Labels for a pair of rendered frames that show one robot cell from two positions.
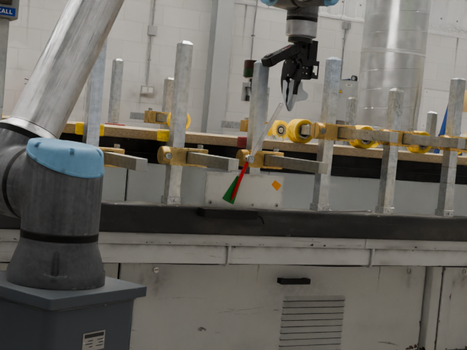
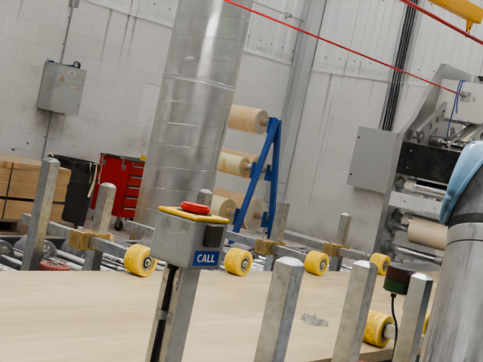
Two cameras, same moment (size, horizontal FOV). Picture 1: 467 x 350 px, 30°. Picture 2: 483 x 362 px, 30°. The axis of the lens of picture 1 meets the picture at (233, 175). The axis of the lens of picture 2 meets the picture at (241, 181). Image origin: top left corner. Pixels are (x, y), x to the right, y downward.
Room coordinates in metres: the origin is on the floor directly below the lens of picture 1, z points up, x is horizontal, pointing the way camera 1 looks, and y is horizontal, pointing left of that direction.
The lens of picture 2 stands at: (1.11, 1.09, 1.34)
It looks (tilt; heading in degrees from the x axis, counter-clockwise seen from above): 3 degrees down; 334
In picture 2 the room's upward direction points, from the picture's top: 12 degrees clockwise
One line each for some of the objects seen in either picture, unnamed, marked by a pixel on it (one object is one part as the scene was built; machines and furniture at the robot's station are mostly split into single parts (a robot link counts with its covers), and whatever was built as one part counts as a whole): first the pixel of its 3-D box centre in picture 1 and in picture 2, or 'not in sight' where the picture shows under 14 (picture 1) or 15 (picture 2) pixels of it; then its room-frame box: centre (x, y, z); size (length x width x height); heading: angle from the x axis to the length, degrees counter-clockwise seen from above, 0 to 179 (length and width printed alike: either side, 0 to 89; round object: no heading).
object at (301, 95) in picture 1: (298, 96); not in sight; (2.52, -0.17, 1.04); 0.06 x 0.03 x 0.09; 118
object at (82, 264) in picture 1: (58, 255); not in sight; (1.69, 0.33, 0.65); 0.19 x 0.19 x 0.10
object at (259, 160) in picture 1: (259, 159); not in sight; (2.58, -0.07, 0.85); 0.14 x 0.06 x 0.05; 118
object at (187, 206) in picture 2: not in sight; (194, 210); (2.21, 0.62, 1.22); 0.04 x 0.04 x 0.02
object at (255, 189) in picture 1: (244, 191); not in sight; (2.53, -0.04, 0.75); 0.26 x 0.01 x 0.10; 118
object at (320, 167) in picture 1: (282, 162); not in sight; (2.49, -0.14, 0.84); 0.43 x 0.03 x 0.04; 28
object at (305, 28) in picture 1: (300, 30); not in sight; (2.53, -0.15, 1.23); 0.10 x 0.09 x 0.05; 28
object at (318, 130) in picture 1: (333, 132); not in sight; (2.69, -0.29, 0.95); 0.14 x 0.06 x 0.05; 118
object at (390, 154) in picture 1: (389, 162); not in sight; (2.80, -0.49, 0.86); 0.04 x 0.04 x 0.48; 28
